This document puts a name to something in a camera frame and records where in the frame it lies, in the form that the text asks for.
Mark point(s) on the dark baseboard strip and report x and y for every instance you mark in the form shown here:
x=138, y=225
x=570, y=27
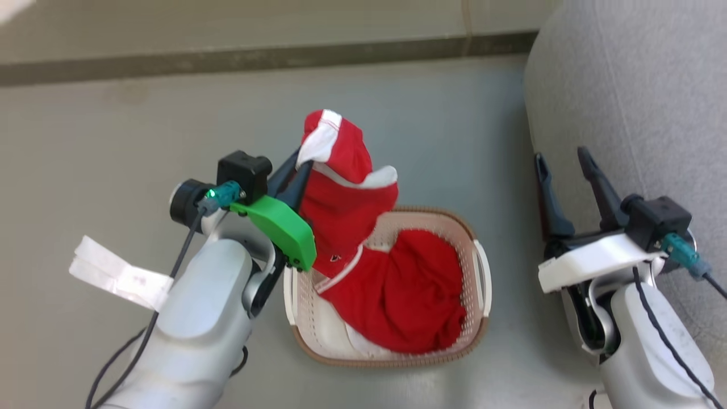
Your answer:
x=227, y=59

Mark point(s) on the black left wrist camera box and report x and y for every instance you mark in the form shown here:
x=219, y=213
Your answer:
x=244, y=170

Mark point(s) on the grey fabric sofa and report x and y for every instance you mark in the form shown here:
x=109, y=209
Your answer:
x=636, y=85

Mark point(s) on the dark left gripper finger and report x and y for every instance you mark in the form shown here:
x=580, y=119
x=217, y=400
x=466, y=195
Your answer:
x=298, y=190
x=283, y=173

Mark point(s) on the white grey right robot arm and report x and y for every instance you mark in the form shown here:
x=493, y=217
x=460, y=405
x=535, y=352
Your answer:
x=642, y=346

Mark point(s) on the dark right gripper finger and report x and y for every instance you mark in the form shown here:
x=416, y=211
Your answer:
x=602, y=190
x=550, y=199

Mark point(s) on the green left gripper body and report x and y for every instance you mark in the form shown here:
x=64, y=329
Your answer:
x=284, y=227

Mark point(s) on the white tape label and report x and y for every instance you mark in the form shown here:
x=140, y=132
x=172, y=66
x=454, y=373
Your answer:
x=113, y=272

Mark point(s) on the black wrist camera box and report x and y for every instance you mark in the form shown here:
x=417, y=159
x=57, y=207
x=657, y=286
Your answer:
x=659, y=221
x=244, y=170

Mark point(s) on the white perforated laundry basket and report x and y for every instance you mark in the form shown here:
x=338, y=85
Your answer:
x=318, y=318

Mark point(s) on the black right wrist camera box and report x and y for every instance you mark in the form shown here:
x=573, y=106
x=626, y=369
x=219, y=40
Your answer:
x=659, y=221

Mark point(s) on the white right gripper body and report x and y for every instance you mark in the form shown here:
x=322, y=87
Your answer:
x=596, y=258

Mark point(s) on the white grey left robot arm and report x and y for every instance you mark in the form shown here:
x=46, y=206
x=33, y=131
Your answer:
x=199, y=307

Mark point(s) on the red white clothing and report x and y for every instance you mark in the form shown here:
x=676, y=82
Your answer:
x=397, y=284

